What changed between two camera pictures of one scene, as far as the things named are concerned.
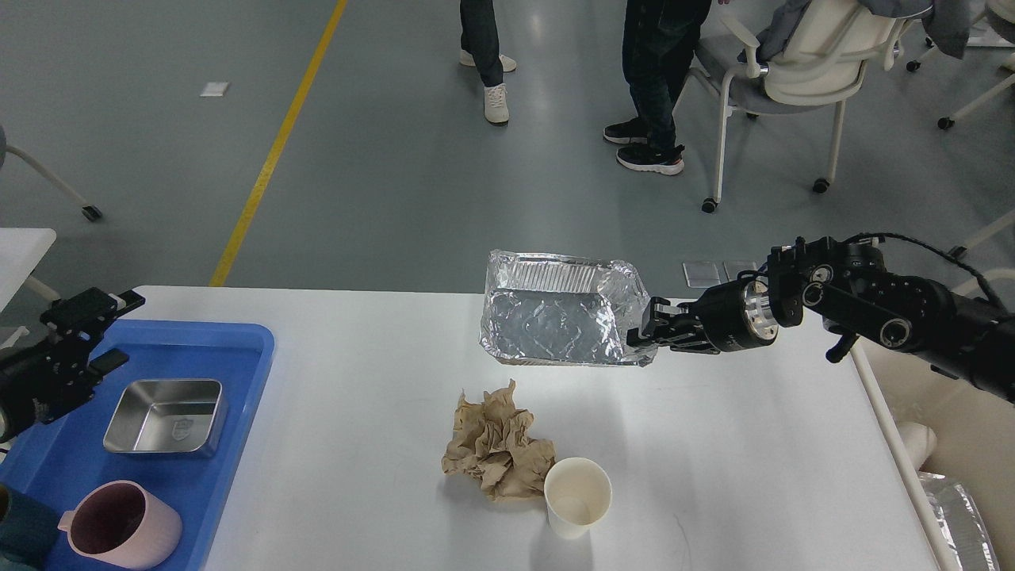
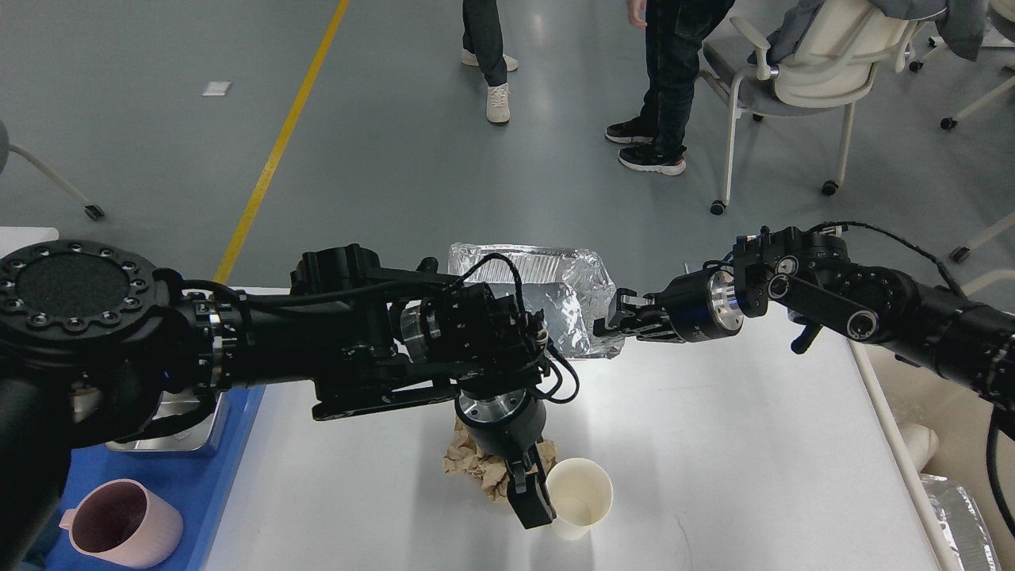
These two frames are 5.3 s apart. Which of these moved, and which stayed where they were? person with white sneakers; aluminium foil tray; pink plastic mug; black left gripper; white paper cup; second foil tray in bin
Moved: black left gripper; aluminium foil tray
Stayed: pink plastic mug; second foil tray in bin; white paper cup; person with white sneakers
